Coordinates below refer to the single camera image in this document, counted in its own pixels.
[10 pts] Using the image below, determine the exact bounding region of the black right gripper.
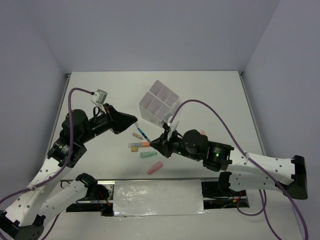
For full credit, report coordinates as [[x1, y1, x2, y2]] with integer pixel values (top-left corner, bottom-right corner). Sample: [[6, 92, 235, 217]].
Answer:
[[149, 126, 201, 161]]

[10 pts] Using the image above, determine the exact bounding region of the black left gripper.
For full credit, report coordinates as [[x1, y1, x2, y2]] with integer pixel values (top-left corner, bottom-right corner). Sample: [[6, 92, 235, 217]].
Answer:
[[79, 103, 139, 143]]

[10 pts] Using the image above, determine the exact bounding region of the blue patterned pen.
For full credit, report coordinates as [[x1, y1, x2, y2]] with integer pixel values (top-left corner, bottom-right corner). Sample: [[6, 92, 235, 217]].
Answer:
[[137, 127, 151, 143]]

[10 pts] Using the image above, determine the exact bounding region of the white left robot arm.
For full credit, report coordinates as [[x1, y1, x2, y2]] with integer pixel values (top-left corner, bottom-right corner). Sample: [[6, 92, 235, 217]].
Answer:
[[0, 103, 138, 240]]

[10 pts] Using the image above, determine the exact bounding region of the green highlighter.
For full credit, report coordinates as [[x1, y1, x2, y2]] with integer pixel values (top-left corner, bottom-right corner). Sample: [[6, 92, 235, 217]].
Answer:
[[140, 151, 158, 159]]

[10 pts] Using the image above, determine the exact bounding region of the beige eraser stick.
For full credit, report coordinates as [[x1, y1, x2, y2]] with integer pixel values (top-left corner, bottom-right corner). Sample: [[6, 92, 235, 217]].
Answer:
[[132, 132, 143, 140]]

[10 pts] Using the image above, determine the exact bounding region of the orange highlighter with clear cap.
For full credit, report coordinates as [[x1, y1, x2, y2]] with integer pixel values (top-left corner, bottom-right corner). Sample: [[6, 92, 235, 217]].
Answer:
[[128, 142, 150, 148]]

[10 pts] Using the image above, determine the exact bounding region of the white six-compartment organizer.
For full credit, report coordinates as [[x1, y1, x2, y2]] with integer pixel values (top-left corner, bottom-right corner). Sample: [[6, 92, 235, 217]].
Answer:
[[138, 80, 179, 128]]

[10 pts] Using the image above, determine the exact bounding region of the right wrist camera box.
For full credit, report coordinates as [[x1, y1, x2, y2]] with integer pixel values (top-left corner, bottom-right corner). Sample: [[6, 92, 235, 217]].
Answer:
[[162, 116, 180, 141]]

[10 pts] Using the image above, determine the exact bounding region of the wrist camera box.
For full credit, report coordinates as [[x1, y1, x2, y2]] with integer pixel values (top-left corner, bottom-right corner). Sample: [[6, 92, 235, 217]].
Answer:
[[91, 89, 108, 108], [162, 116, 180, 141]]

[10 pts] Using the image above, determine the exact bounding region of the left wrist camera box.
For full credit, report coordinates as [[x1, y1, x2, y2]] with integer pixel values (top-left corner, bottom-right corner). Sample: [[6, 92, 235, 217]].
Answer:
[[91, 89, 108, 108]]

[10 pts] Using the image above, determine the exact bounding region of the metal table rail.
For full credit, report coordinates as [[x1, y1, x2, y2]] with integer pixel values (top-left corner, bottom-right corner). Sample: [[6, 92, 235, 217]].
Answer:
[[59, 176, 248, 183]]

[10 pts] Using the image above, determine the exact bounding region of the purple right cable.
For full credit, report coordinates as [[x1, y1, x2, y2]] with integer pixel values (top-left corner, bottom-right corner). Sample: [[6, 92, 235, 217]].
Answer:
[[169, 99, 310, 240]]

